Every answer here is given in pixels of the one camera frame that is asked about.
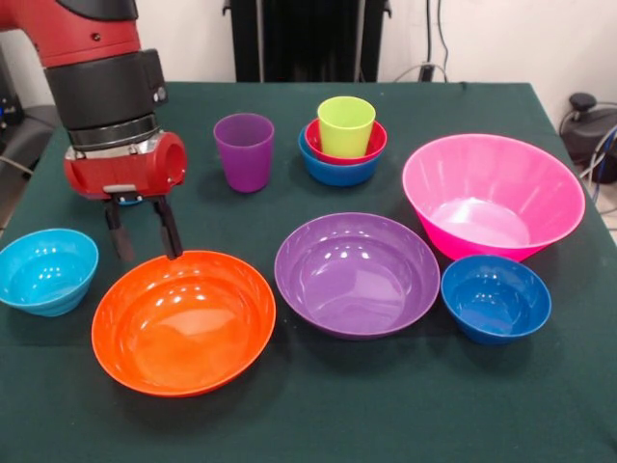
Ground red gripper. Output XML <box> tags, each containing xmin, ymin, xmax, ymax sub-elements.
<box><xmin>63</xmin><ymin>130</ymin><xmax>189</xmax><ymax>263</ymax></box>

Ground light blue small bowl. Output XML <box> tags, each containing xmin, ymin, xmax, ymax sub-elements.
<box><xmin>0</xmin><ymin>228</ymin><xmax>100</xmax><ymax>318</ymax></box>

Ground lime green plastic cup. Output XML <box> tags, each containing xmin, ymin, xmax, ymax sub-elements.
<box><xmin>316</xmin><ymin>95</ymin><xmax>377</xmax><ymax>159</ymax></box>

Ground red small bowl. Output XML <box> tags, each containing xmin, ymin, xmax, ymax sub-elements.
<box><xmin>304</xmin><ymin>118</ymin><xmax>389</xmax><ymax>167</ymax></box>

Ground wide orange bowl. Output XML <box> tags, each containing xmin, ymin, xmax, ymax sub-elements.
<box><xmin>91</xmin><ymin>249</ymin><xmax>278</xmax><ymax>398</ymax></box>

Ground purple plastic cup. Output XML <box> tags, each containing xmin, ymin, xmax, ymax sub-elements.
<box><xmin>212</xmin><ymin>113</ymin><xmax>276</xmax><ymax>194</ymax></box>

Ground black equipment box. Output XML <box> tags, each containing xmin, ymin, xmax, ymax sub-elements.
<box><xmin>0</xmin><ymin>45</ymin><xmax>25</xmax><ymax>131</ymax></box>

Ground blue straight-sided bowl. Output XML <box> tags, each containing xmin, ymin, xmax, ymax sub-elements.
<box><xmin>297</xmin><ymin>127</ymin><xmax>387</xmax><ymax>188</ymax></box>

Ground wide purple bowl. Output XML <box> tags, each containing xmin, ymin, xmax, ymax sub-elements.
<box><xmin>273</xmin><ymin>211</ymin><xmax>442</xmax><ymax>341</ymax></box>

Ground dark green tablecloth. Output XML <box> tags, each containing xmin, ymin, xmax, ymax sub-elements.
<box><xmin>0</xmin><ymin>80</ymin><xmax>617</xmax><ymax>463</ymax></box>

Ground large pink bowl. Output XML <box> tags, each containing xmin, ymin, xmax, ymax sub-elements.
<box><xmin>401</xmin><ymin>133</ymin><xmax>587</xmax><ymax>263</ymax></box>

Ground dark blue small bowl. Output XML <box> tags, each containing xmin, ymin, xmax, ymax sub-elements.
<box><xmin>440</xmin><ymin>254</ymin><xmax>552</xmax><ymax>346</ymax></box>

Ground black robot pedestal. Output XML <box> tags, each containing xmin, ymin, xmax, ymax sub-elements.
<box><xmin>222</xmin><ymin>0</ymin><xmax>392</xmax><ymax>83</ymax></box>

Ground black cable with plug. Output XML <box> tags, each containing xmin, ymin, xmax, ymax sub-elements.
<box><xmin>417</xmin><ymin>0</ymin><xmax>452</xmax><ymax>83</ymax></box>

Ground blue and white cables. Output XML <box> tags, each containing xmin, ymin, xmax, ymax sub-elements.
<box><xmin>577</xmin><ymin>123</ymin><xmax>617</xmax><ymax>204</ymax></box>

